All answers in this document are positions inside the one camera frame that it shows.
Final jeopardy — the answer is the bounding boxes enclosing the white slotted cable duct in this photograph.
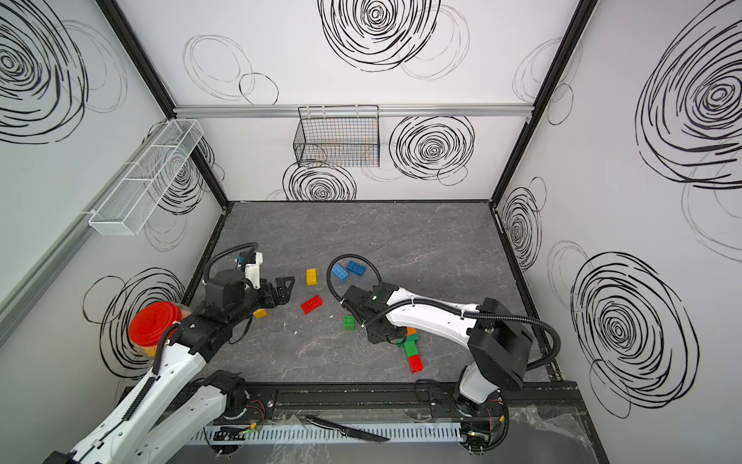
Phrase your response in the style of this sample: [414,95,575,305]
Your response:
[187,423,463,447]

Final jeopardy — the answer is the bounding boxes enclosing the black wire basket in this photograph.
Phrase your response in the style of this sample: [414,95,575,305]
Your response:
[292,104,381,167]

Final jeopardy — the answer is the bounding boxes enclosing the dark blue lego brick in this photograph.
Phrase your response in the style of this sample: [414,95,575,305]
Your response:
[346,261,367,276]

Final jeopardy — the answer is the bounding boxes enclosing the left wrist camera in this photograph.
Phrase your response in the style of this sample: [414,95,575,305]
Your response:
[236,251,263,289]

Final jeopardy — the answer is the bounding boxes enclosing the red small lego brick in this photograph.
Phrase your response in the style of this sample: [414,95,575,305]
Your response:
[407,355,424,374]

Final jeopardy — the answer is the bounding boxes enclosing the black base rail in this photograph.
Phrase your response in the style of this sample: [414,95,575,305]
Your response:
[245,379,583,420]

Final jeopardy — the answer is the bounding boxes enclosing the green small lego brick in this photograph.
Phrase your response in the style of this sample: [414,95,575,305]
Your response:
[403,340,419,358]
[343,316,356,331]

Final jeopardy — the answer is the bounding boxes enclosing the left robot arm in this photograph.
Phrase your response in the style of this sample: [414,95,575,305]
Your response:
[46,269,296,463]

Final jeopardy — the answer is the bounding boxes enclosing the red-lidded jar yellow contents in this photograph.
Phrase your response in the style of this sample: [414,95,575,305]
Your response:
[128,302,191,359]

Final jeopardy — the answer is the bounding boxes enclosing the red long lego brick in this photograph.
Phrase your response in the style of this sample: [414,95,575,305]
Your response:
[301,295,324,315]

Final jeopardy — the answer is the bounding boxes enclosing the light blue lego brick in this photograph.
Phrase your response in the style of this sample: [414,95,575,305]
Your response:
[330,263,349,281]

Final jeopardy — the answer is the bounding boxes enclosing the clear plastic wall shelf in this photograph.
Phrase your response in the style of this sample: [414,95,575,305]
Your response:
[88,119,204,236]

